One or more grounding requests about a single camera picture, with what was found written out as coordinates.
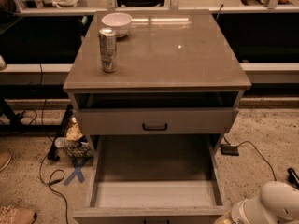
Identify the grey drawer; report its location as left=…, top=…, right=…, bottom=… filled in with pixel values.
left=73, top=134, right=229, bottom=224
left=74, top=108, right=238, bottom=135

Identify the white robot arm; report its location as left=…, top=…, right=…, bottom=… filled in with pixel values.
left=214, top=181, right=299, bottom=224

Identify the grey top drawer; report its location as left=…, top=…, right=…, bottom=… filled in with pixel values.
left=74, top=108, right=238, bottom=135

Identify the grey drawer cabinet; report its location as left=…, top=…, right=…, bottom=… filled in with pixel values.
left=64, top=10, right=250, bottom=149

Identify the black foot pedal box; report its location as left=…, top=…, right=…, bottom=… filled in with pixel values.
left=221, top=144, right=239, bottom=156

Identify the black device right edge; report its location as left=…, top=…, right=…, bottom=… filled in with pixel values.
left=287, top=168, right=299, bottom=189

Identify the blue tape cross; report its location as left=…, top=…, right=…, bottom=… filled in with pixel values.
left=64, top=157, right=90, bottom=186

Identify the black leaning board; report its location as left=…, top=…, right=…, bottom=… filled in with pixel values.
left=47, top=105, right=73, bottom=161

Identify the silver drink can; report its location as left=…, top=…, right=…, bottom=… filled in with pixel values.
left=99, top=27, right=117, bottom=73

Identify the tan shoe lower left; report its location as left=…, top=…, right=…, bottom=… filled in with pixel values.
left=0, top=206, right=36, bottom=224

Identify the white ceramic bowl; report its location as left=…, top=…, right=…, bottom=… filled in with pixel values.
left=102, top=12, right=132, bottom=37

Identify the wire basket with snacks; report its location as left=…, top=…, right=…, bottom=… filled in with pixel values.
left=54, top=117, right=93, bottom=158

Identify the black floor cable left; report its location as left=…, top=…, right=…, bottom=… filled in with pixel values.
left=27, top=63, right=70, bottom=224

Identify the white low shelf rail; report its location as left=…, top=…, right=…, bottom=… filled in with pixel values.
left=0, top=64, right=72, bottom=85

